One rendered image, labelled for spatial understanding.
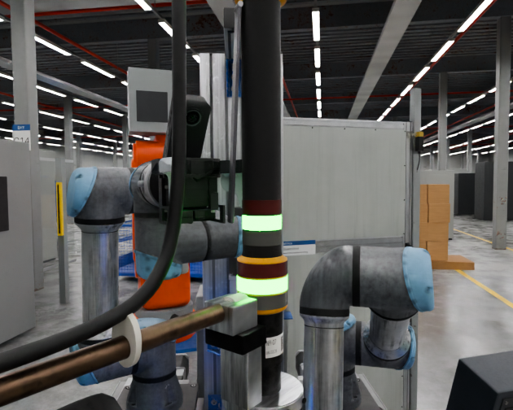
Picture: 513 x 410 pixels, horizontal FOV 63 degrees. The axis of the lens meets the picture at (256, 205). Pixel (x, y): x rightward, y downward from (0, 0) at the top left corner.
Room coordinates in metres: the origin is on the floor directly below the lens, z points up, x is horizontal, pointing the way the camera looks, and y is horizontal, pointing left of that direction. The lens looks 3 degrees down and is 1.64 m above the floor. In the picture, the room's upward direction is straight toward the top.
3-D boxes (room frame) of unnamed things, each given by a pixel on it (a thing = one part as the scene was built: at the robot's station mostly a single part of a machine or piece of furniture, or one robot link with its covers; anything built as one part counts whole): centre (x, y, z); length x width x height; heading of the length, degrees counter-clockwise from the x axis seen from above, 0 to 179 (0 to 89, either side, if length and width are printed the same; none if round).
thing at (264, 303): (0.35, 0.00, 1.54); 0.04 x 0.04 x 0.01
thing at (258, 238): (0.35, 0.00, 1.60); 0.03 x 0.03 x 0.01
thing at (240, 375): (0.35, 0.00, 1.50); 0.09 x 0.07 x 0.10; 142
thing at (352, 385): (1.14, -0.21, 1.09); 0.15 x 0.15 x 0.10
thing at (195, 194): (0.55, 0.09, 1.63); 0.12 x 0.08 x 0.09; 27
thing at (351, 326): (1.14, -0.22, 1.20); 0.13 x 0.12 x 0.14; 75
